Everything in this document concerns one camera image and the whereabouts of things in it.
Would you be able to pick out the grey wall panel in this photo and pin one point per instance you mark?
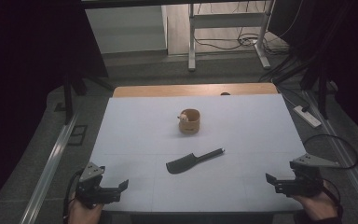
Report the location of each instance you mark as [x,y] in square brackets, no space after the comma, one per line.
[127,31]

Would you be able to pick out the wooden cup with animal figure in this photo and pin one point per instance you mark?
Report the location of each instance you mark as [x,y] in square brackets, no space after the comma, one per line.
[190,126]

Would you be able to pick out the aluminium floor rail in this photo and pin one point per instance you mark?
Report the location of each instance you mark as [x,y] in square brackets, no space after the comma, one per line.
[48,174]
[346,155]

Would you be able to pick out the person's right hand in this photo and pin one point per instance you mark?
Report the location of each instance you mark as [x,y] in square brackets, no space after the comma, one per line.
[318,207]

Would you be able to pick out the white metal stand frame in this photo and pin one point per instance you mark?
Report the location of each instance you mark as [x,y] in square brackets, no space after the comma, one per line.
[227,21]

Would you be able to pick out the white table cover sheet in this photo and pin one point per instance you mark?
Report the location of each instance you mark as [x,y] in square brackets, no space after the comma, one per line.
[230,124]

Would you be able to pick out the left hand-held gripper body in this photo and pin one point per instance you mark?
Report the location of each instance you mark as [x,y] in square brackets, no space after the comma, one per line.
[90,186]

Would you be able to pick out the black stand with legs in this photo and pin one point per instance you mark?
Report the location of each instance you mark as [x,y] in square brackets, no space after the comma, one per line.
[322,93]

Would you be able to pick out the dark round table knob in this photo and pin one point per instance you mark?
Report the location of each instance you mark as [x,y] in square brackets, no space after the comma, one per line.
[225,93]

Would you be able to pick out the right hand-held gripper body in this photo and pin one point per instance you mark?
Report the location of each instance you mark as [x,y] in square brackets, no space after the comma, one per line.
[307,180]

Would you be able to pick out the black tripod stand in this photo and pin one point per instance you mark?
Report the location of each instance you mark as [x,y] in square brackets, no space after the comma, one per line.
[69,99]

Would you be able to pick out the person's left hand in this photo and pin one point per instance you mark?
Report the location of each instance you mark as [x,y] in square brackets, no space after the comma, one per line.
[82,214]

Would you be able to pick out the black floor bracket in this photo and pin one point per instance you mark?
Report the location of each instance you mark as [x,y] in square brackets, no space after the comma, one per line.
[77,135]

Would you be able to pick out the white power strip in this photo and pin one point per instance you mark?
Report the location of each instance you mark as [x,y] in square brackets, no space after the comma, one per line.
[307,117]

